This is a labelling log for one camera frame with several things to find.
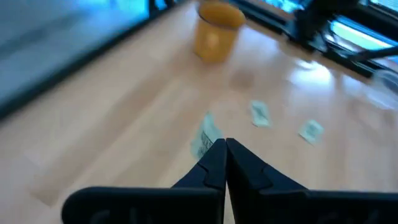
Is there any yellow translucent mug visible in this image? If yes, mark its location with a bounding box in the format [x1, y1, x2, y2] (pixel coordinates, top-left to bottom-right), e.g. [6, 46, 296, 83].
[192, 0, 247, 65]

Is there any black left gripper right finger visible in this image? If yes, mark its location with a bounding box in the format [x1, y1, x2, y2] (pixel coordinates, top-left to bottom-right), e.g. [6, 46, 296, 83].
[226, 138, 398, 224]

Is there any green white sweetener packet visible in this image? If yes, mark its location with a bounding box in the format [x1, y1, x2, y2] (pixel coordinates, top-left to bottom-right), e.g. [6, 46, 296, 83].
[190, 111, 224, 161]
[249, 99, 273, 128]
[298, 119, 325, 146]

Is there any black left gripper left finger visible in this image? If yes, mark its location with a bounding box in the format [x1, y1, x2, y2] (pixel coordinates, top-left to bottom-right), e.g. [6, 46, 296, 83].
[61, 138, 227, 224]

